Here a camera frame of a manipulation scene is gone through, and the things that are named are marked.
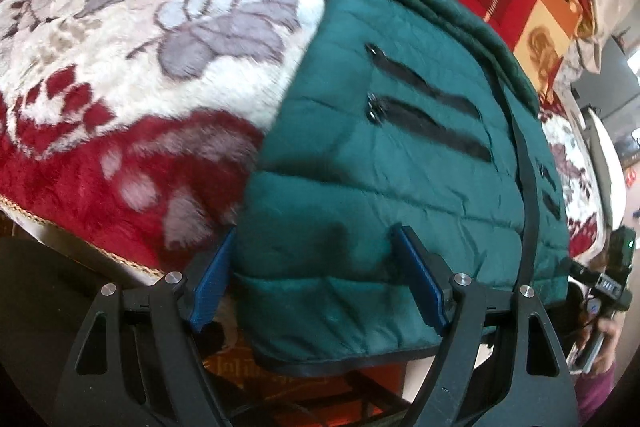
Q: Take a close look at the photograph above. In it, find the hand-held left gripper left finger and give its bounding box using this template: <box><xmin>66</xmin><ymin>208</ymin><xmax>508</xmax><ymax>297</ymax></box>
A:
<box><xmin>52</xmin><ymin>227</ymin><xmax>236</xmax><ymax>427</ymax></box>

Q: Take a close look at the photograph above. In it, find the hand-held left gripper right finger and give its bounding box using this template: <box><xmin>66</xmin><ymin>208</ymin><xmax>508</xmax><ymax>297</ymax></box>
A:
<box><xmin>391</xmin><ymin>224</ymin><xmax>578</xmax><ymax>427</ymax></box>

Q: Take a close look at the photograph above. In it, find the grey cloth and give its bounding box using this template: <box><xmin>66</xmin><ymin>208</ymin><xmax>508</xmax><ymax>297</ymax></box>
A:
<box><xmin>565</xmin><ymin>27</ymin><xmax>617</xmax><ymax>78</ymax></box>

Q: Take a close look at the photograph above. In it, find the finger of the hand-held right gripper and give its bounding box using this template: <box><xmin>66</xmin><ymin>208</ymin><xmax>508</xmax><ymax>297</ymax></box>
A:
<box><xmin>565</xmin><ymin>257</ymin><xmax>594</xmax><ymax>288</ymax></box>

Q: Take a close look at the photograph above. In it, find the person's right hand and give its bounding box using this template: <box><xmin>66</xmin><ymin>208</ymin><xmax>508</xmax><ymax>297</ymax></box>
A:
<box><xmin>582</xmin><ymin>314</ymin><xmax>626</xmax><ymax>375</ymax></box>

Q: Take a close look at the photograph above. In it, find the white bed frame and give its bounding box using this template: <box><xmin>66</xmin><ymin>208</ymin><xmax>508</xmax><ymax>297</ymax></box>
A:
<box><xmin>582</xmin><ymin>107</ymin><xmax>628</xmax><ymax>228</ymax></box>

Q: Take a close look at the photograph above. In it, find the green quilted jacket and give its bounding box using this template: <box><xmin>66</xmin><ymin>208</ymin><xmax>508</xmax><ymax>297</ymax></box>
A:
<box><xmin>235</xmin><ymin>0</ymin><xmax>572</xmax><ymax>378</ymax></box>

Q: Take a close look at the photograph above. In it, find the floral fleece blanket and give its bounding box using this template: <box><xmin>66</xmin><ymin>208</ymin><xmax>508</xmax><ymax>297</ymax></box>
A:
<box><xmin>0</xmin><ymin>0</ymin><xmax>603</xmax><ymax>280</ymax></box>

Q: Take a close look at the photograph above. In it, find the person's right forearm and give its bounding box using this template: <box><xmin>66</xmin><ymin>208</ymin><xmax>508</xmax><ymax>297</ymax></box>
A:
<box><xmin>572</xmin><ymin>364</ymin><xmax>618</xmax><ymax>427</ymax></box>

